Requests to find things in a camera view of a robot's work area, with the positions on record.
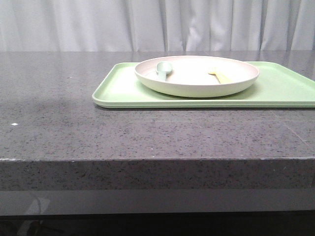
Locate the beige round plate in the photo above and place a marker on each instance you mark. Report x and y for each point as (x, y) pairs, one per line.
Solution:
(190, 77)

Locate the yellow plastic fork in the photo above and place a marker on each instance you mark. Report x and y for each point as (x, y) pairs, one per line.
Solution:
(221, 77)

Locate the sage green plastic spoon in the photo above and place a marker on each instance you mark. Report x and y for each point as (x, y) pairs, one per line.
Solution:
(163, 68)

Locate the light green rectangular tray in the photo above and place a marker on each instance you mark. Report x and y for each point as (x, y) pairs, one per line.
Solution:
(276, 87)

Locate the white pleated curtain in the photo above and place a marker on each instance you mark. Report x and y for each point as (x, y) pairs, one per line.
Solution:
(156, 25)

